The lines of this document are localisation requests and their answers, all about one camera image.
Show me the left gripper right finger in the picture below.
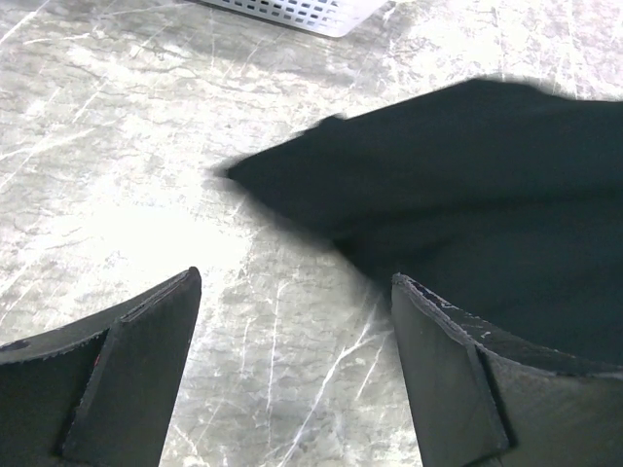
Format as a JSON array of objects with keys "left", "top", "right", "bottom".
[{"left": 391, "top": 274, "right": 622, "bottom": 466}]

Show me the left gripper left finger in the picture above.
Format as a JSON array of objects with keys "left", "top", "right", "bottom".
[{"left": 1, "top": 268, "right": 202, "bottom": 467}]

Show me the black t shirt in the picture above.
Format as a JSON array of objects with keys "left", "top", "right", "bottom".
[{"left": 224, "top": 79, "right": 622, "bottom": 365}]

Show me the white plastic laundry basket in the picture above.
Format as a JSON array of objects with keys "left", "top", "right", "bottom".
[{"left": 202, "top": 0, "right": 386, "bottom": 38}]

